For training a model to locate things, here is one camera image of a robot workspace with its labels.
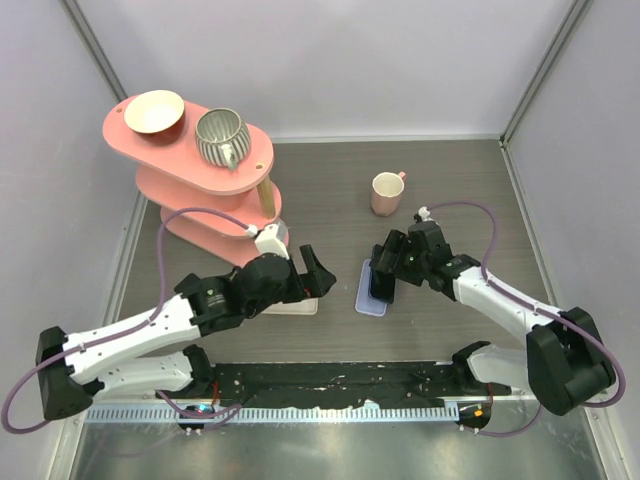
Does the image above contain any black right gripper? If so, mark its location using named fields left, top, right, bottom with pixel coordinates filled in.
left=370, top=230, right=430, bottom=287

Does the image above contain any dark blue phone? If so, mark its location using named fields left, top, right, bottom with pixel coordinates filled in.
left=368, top=269, right=396, bottom=304

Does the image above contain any lilac phone case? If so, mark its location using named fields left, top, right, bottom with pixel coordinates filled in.
left=355, top=259, right=387, bottom=317

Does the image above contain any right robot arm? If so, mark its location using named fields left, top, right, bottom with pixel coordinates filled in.
left=371, top=220, right=616, bottom=416

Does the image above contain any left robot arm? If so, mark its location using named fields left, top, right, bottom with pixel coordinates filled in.
left=36, top=245, right=336, bottom=421

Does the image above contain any beige phone case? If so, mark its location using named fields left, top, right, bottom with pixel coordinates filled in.
left=263, top=299, right=318, bottom=315

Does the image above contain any pink ceramic mug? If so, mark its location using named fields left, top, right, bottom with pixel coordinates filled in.
left=371, top=172, right=406, bottom=217

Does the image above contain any grey striped mug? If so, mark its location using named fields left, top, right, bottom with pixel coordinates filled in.
left=195, top=108, right=251, bottom=171

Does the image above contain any pink tiered wooden shelf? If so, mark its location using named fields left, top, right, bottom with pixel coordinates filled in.
left=103, top=98, right=282, bottom=266

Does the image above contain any cream bowl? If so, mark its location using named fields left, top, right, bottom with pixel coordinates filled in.
left=124, top=90, right=186, bottom=146

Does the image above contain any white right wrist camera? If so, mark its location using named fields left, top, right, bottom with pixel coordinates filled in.
left=414, top=206, right=433, bottom=224

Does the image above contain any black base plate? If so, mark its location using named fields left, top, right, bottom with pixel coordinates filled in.
left=161, top=362, right=511, bottom=410

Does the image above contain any white slotted cable duct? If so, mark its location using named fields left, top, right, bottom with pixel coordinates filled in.
left=85, top=400, right=459, bottom=424

